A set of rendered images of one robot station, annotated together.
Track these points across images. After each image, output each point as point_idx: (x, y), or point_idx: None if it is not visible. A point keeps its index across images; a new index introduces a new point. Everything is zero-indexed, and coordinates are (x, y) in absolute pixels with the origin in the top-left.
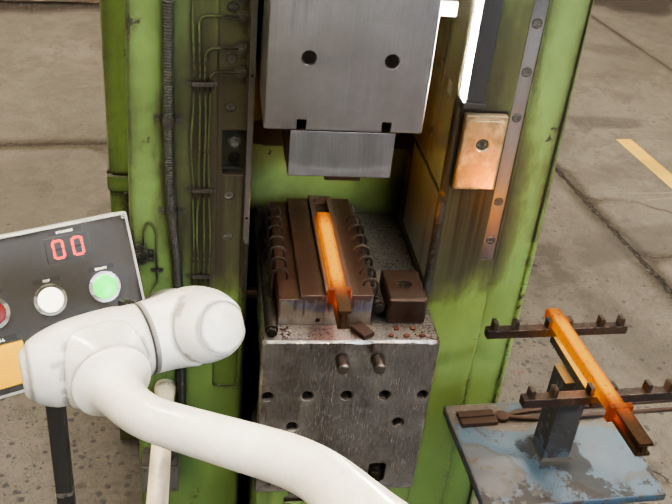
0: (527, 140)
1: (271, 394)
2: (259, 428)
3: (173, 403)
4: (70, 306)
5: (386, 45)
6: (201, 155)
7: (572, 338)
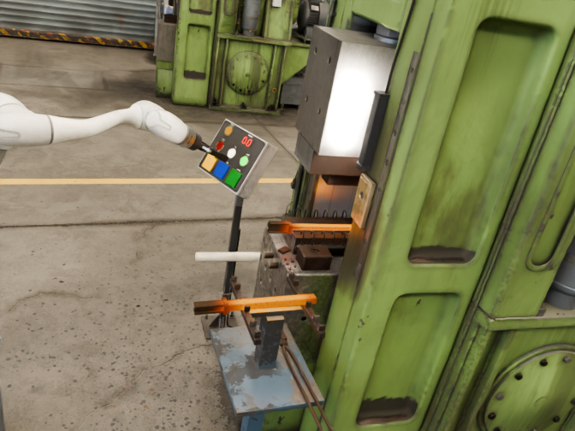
0: (382, 209)
1: None
2: (100, 117)
3: (115, 113)
4: (233, 159)
5: (319, 102)
6: None
7: (286, 298)
